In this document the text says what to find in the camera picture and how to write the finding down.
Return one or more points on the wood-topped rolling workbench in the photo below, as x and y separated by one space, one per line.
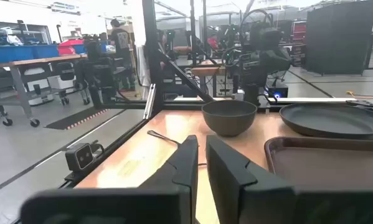
18 81

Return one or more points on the black robot on stand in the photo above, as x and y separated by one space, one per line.
97 71

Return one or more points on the black floor mat striped edge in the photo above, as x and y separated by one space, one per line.
77 119

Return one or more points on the shiny metal fork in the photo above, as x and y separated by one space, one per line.
161 136

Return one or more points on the black partition screen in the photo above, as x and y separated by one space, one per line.
338 37

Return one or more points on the red storage bin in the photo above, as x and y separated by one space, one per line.
69 46

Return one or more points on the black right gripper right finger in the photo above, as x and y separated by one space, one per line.
236 193

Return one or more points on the person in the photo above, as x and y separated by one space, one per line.
122 43

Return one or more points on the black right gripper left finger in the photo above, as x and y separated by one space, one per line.
180 186

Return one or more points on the red tool cabinet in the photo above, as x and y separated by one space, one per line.
299 40

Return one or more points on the blue storage bin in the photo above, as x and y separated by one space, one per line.
8 53
46 51

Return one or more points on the brown plastic tray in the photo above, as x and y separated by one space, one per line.
329 165

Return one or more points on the dark grey bowl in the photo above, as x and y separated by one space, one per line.
228 118

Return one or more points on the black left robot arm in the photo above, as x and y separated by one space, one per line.
261 56

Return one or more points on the black computer with blue light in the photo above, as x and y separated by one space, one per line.
278 91

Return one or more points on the dark grey plate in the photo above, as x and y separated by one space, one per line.
332 121

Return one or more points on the small black table camera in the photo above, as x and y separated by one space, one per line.
79 156

